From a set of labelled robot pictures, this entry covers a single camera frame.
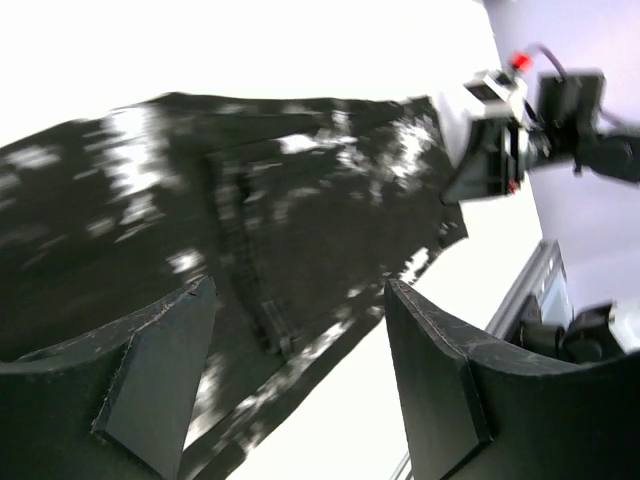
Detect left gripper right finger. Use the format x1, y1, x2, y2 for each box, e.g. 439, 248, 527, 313
384, 280, 639, 480

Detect aluminium frame rail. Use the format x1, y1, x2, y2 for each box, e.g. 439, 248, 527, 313
385, 241, 572, 479

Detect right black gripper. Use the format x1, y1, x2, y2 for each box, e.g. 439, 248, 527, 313
440, 118, 529, 203

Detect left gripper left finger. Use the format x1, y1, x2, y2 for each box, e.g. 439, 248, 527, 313
1, 277, 216, 479

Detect black white patterned trousers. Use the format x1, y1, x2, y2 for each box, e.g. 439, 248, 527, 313
1, 93, 466, 479

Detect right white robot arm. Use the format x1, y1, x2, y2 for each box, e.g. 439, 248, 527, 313
441, 70, 639, 363

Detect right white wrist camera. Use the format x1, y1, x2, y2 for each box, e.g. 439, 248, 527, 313
463, 51, 532, 122

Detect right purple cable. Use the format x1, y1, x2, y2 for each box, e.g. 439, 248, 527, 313
529, 43, 640, 131

